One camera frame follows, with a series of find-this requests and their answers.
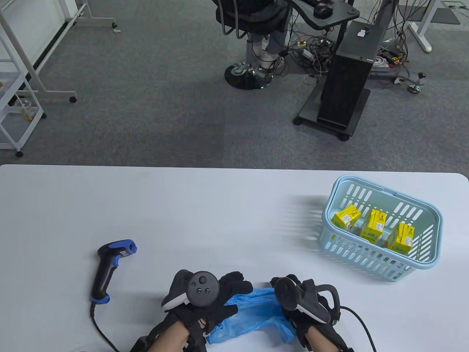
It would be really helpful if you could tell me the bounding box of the black floor mat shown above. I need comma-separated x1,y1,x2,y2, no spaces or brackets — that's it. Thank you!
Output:
398,4,461,25

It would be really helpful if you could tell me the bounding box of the black glove cable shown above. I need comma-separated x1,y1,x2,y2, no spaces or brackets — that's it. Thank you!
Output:
339,306,378,352

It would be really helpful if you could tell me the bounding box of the white wheeled shelf cart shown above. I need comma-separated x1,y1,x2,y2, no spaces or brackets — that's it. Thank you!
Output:
0,62,47,157

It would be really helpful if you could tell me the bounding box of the yellow chrysanthemum tea package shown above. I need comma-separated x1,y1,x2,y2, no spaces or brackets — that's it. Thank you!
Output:
332,205,362,231
360,209,387,243
385,223,417,256

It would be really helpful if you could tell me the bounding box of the black and blue barcode scanner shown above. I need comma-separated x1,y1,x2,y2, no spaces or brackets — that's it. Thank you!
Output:
91,239,138,304

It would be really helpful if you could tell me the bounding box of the person's left forearm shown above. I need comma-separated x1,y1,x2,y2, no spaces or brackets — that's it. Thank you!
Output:
147,318,192,352

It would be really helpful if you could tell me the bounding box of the black office chair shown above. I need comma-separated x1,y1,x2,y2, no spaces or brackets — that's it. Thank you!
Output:
215,0,293,91

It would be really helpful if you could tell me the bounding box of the black wheeled tower cart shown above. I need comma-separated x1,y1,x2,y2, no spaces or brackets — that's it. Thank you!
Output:
293,79,371,142

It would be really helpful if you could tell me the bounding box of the person's left hand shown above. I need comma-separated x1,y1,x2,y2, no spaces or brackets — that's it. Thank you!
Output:
161,271,254,352

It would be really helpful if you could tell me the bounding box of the blue plastic bag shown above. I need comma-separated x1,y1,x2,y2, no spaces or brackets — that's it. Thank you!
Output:
207,288,296,345

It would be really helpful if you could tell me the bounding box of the white desk leg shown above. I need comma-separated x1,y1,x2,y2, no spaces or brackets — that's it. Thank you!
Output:
405,0,440,52

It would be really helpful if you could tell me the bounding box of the white whiteboard on stand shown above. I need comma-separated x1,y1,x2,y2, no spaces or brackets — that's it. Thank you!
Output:
0,0,118,104

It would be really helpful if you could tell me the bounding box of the light blue plastic basket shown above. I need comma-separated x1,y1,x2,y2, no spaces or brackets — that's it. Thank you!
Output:
318,175,443,282

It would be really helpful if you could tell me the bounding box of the person's right forearm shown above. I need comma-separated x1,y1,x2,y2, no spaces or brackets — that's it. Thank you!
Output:
306,323,346,352

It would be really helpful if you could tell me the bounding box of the black and white hand controller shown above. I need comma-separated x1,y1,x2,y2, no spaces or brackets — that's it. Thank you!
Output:
275,277,341,324
162,269,221,312

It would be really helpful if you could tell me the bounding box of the black standing desk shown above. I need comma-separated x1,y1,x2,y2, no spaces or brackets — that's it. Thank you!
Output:
289,0,361,52

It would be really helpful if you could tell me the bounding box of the person's right hand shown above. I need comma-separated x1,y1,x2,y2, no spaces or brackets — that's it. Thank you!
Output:
270,275,349,349

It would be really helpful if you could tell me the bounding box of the black computer tower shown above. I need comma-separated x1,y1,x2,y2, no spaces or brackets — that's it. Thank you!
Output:
317,20,389,129

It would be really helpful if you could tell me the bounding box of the black wrist camera strap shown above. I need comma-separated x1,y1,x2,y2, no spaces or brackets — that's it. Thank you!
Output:
129,332,155,352

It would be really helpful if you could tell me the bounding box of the tangle of floor cables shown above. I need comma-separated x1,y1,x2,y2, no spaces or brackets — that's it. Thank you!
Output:
278,22,416,85

